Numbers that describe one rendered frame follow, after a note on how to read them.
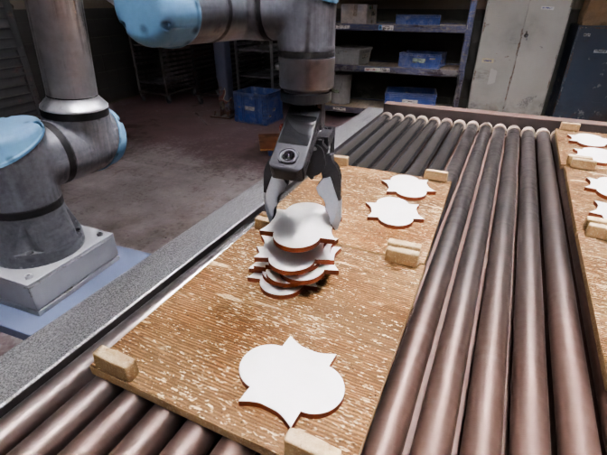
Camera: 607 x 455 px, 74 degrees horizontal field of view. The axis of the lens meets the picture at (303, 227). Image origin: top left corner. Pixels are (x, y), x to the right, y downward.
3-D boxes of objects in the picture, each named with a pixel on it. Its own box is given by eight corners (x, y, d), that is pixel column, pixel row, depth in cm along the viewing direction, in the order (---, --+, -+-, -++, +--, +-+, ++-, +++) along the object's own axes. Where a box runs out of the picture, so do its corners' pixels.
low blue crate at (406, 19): (394, 25, 457) (395, 14, 452) (395, 23, 490) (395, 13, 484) (440, 26, 448) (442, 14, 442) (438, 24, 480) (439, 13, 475)
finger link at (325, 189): (357, 211, 66) (336, 161, 63) (352, 228, 61) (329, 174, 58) (340, 216, 68) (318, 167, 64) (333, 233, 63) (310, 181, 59)
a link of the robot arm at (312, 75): (329, 60, 50) (266, 58, 51) (328, 98, 52) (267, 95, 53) (339, 53, 56) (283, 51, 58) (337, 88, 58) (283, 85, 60)
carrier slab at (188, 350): (91, 374, 52) (88, 365, 52) (255, 231, 85) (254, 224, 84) (347, 496, 40) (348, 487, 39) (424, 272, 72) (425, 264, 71)
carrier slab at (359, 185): (254, 230, 85) (253, 224, 84) (325, 166, 118) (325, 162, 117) (423, 270, 72) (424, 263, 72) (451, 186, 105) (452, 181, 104)
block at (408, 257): (383, 261, 72) (385, 247, 71) (386, 255, 74) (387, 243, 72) (416, 269, 70) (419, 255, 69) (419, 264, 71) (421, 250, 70)
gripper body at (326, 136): (335, 162, 65) (339, 84, 59) (325, 183, 58) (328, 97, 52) (289, 158, 67) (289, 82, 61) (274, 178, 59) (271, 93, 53)
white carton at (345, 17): (340, 24, 494) (340, 4, 483) (351, 23, 515) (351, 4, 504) (366, 24, 477) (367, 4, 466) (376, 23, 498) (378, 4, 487)
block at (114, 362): (95, 368, 51) (89, 352, 50) (107, 357, 53) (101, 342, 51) (130, 385, 49) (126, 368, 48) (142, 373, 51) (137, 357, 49)
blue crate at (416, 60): (397, 67, 487) (398, 52, 479) (405, 63, 516) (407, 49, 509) (439, 70, 466) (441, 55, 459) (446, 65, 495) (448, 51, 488)
